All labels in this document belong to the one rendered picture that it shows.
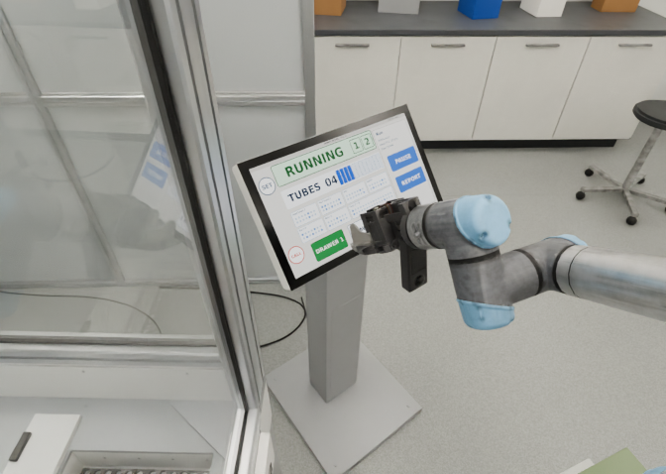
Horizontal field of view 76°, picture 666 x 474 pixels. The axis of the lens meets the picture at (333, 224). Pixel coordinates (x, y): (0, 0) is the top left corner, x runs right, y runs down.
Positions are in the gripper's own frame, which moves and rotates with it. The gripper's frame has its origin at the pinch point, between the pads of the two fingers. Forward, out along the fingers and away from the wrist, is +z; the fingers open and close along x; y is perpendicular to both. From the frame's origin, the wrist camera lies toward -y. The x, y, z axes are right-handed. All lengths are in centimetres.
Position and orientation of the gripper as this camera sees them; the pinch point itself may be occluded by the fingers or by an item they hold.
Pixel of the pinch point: (363, 243)
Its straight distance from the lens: 89.5
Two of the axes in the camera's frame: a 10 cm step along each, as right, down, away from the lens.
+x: -8.0, 3.8, -4.6
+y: -3.7, -9.2, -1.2
